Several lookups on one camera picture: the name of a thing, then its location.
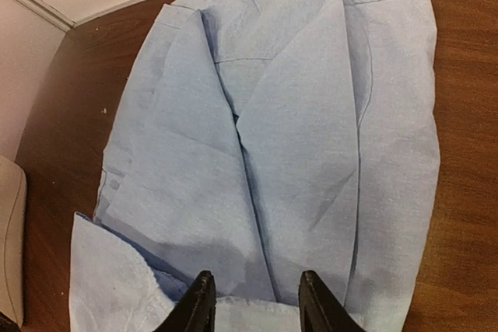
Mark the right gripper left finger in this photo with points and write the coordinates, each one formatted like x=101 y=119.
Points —
x=196 y=310

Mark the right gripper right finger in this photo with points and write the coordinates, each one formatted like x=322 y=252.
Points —
x=320 y=311

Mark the light blue long sleeve shirt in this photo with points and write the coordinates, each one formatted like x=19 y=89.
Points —
x=258 y=139

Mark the white plastic bin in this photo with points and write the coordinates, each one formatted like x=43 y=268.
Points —
x=13 y=206

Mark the left aluminium frame post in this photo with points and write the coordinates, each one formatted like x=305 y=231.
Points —
x=48 y=13

